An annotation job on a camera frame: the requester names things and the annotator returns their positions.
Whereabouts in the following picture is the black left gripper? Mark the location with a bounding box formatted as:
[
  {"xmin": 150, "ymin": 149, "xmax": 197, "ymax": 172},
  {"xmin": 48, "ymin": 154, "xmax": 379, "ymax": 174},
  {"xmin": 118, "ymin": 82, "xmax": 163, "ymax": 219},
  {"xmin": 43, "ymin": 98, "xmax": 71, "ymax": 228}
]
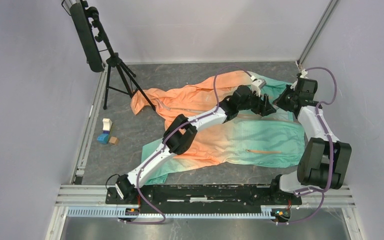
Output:
[{"xmin": 237, "ymin": 88, "xmax": 276, "ymax": 117}]

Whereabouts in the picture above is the orange and teal jacket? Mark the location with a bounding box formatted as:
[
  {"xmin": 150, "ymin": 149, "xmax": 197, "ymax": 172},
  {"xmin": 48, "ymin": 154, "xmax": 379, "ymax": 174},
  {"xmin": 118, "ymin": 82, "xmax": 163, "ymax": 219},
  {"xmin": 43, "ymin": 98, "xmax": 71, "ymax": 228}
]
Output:
[{"xmin": 130, "ymin": 70, "xmax": 305, "ymax": 185}]

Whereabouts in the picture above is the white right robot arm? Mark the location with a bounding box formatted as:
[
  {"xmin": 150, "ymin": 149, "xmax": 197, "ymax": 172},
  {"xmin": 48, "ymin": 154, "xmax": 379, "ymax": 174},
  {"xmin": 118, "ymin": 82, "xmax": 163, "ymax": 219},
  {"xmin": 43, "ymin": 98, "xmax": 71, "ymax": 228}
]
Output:
[{"xmin": 268, "ymin": 77, "xmax": 352, "ymax": 204}]

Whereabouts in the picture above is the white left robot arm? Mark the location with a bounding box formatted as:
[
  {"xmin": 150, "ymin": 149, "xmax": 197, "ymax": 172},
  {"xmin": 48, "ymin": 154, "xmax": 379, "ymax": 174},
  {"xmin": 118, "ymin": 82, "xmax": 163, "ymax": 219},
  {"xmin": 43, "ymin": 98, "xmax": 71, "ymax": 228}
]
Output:
[{"xmin": 115, "ymin": 85, "xmax": 276, "ymax": 204}]

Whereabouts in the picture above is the black tripod stand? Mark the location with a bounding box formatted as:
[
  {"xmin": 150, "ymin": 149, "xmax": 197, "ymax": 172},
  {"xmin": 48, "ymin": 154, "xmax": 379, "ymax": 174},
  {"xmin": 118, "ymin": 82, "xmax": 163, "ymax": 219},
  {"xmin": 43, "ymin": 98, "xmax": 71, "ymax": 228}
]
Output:
[{"xmin": 85, "ymin": 6, "xmax": 156, "ymax": 111}]

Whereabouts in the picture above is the brown wooden cube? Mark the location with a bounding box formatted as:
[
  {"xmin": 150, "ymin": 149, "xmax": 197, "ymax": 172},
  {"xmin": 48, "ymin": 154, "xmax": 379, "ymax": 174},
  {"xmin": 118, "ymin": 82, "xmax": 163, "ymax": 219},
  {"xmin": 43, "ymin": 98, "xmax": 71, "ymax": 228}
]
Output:
[{"xmin": 108, "ymin": 136, "xmax": 120, "ymax": 145}]

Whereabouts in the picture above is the white wooden block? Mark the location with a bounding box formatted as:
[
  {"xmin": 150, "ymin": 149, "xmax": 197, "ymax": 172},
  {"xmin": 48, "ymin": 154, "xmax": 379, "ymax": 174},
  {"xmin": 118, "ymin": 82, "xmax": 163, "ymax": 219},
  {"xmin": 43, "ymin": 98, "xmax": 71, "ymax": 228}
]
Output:
[{"xmin": 102, "ymin": 118, "xmax": 113, "ymax": 132}]

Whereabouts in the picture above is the blue wooden block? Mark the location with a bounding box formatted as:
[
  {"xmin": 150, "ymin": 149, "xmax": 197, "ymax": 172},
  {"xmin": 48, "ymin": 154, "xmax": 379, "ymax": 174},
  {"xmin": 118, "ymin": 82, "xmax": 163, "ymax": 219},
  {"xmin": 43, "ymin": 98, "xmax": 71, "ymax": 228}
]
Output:
[{"xmin": 96, "ymin": 133, "xmax": 110, "ymax": 145}]

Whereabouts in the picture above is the black light panel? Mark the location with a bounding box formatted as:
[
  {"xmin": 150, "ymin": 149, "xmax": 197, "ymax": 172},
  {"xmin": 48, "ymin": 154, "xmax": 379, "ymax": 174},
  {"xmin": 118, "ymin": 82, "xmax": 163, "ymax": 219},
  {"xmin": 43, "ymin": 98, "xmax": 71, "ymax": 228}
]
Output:
[{"xmin": 69, "ymin": 0, "xmax": 104, "ymax": 73}]

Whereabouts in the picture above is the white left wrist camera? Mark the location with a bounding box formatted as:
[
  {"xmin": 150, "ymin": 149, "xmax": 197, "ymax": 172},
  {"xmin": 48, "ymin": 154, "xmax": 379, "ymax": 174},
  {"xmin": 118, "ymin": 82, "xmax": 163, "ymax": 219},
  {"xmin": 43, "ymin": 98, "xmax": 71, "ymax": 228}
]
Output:
[{"xmin": 250, "ymin": 75, "xmax": 267, "ymax": 97}]

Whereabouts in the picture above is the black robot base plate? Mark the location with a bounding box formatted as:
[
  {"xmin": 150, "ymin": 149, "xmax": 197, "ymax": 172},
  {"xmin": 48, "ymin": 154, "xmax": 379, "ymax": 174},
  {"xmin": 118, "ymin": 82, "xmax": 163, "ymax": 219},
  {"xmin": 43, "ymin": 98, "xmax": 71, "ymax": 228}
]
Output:
[{"xmin": 105, "ymin": 184, "xmax": 302, "ymax": 215}]

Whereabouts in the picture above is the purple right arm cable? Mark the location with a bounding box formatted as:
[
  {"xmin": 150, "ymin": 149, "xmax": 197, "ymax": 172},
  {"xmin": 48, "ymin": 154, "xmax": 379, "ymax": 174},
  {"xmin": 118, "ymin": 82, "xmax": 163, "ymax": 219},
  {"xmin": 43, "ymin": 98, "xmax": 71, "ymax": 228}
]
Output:
[{"xmin": 274, "ymin": 67, "xmax": 339, "ymax": 226}]

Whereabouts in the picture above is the aluminium frame rail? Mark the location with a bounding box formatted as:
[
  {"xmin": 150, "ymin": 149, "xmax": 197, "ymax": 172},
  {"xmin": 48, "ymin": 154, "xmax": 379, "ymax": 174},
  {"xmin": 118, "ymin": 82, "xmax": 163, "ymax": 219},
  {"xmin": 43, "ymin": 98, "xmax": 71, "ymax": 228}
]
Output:
[{"xmin": 70, "ymin": 66, "xmax": 109, "ymax": 185}]

